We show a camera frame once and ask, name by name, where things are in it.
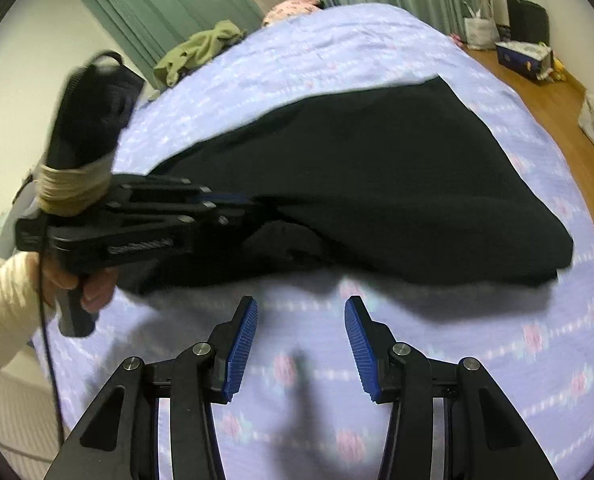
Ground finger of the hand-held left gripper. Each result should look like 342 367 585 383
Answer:
108 176 258 241

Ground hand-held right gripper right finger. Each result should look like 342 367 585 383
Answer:
344 296 560 480

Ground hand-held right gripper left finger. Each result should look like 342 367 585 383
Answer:
45 296 259 480

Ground black pants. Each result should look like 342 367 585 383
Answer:
113 74 575 297

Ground person's left hand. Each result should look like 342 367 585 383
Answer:
41 250 118 314

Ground purple floral bed blanket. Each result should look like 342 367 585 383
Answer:
31 3 594 480

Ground olive green garment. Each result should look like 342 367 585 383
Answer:
153 20 248 88

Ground pink patterned pillow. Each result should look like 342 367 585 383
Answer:
262 0 324 27

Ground white plastic bag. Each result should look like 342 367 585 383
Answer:
462 1 501 52

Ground blue printed box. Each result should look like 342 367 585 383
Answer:
495 41 553 81

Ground black monitor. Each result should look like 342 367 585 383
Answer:
506 0 550 45

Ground black cable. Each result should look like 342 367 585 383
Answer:
36 252 66 448

